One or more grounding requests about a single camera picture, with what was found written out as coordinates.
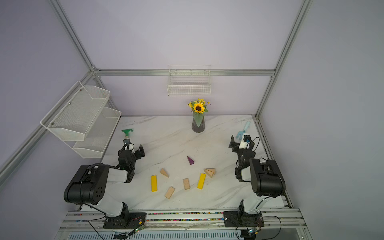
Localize aluminium mounting rail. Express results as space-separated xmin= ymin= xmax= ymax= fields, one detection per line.
xmin=59 ymin=209 xmax=307 ymax=232

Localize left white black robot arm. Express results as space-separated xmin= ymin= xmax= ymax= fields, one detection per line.
xmin=64 ymin=143 xmax=145 ymax=221

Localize light blue toy rake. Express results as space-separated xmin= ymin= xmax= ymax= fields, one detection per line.
xmin=236 ymin=121 xmax=251 ymax=141

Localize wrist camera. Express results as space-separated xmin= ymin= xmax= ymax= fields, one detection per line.
xmin=239 ymin=134 xmax=252 ymax=149
xmin=123 ymin=138 xmax=131 ymax=146

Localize dark ribbed vase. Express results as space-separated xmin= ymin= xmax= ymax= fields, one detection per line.
xmin=192 ymin=117 xmax=206 ymax=133

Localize green toy hoe wooden handle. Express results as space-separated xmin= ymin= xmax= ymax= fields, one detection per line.
xmin=122 ymin=129 xmax=134 ymax=139

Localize yellow rectangular block left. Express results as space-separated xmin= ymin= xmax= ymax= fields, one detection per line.
xmin=151 ymin=175 xmax=158 ymax=192

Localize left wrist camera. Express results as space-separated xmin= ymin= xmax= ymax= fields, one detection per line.
xmin=123 ymin=138 xmax=131 ymax=146

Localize wooden triangle block back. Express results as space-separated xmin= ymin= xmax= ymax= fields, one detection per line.
xmin=206 ymin=169 xmax=216 ymax=174

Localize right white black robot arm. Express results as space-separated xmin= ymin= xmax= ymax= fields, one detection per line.
xmin=229 ymin=133 xmax=286 ymax=217

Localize wooden triangle block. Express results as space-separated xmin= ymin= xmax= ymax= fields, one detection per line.
xmin=206 ymin=169 xmax=216 ymax=174
xmin=204 ymin=169 xmax=214 ymax=178
xmin=160 ymin=168 xmax=169 ymax=178

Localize wooden rectangular block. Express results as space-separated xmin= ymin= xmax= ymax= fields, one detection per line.
xmin=165 ymin=187 xmax=175 ymax=199
xmin=183 ymin=178 xmax=191 ymax=190

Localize aluminium frame profiles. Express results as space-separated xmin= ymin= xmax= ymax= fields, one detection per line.
xmin=0 ymin=0 xmax=313 ymax=240

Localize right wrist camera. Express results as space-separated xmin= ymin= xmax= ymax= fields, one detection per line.
xmin=239 ymin=134 xmax=252 ymax=149

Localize wooden triangle block front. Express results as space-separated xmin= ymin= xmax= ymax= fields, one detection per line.
xmin=204 ymin=169 xmax=214 ymax=178

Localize sunflower bouquet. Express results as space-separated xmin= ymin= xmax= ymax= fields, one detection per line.
xmin=188 ymin=99 xmax=211 ymax=126

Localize two-tier white mesh shelf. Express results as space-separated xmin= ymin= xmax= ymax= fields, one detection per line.
xmin=40 ymin=82 xmax=121 ymax=159

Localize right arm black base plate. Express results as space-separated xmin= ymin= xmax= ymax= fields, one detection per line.
xmin=223 ymin=211 xmax=265 ymax=228

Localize white wire wall basket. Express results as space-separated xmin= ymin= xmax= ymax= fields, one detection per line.
xmin=167 ymin=65 xmax=212 ymax=97

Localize purple triangular block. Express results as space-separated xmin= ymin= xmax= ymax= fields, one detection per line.
xmin=187 ymin=156 xmax=195 ymax=165

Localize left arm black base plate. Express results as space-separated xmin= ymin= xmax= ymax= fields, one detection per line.
xmin=103 ymin=212 xmax=147 ymax=229

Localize yellow rectangular block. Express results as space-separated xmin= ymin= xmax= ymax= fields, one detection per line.
xmin=197 ymin=173 xmax=206 ymax=190
xmin=151 ymin=175 xmax=158 ymax=192

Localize yellow rectangular block right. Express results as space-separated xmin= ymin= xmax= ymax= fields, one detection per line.
xmin=197 ymin=173 xmax=206 ymax=190

